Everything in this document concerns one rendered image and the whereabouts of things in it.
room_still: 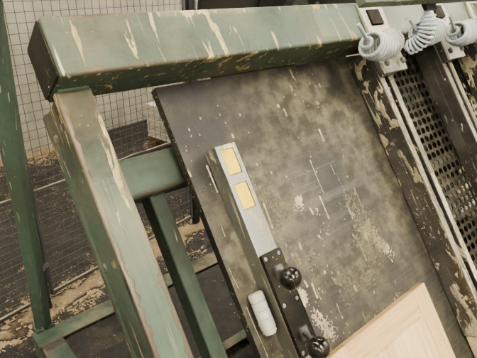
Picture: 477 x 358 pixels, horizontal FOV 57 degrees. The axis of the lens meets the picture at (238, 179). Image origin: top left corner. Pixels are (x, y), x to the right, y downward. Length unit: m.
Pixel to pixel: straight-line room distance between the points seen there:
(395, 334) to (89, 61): 0.84
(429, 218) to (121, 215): 0.80
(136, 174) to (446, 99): 1.01
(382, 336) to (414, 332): 0.11
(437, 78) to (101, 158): 1.09
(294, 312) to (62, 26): 0.62
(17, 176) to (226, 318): 1.89
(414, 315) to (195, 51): 0.78
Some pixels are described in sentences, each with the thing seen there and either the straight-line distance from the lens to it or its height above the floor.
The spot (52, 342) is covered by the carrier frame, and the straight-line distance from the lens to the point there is 1.77.
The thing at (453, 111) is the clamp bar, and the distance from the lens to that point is 1.51.
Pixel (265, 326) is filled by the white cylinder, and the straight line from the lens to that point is 0.85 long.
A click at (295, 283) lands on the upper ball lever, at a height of 1.53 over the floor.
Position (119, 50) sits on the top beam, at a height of 1.86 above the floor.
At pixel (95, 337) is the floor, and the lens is 2.92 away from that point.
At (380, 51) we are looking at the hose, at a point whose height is 1.82.
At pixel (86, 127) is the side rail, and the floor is 1.75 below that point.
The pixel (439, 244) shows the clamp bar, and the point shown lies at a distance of 1.25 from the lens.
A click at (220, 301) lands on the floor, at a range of 3.04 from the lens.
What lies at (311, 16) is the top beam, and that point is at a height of 1.88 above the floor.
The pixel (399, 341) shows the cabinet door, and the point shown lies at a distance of 1.11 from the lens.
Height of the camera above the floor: 1.97
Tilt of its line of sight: 25 degrees down
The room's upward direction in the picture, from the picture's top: 1 degrees clockwise
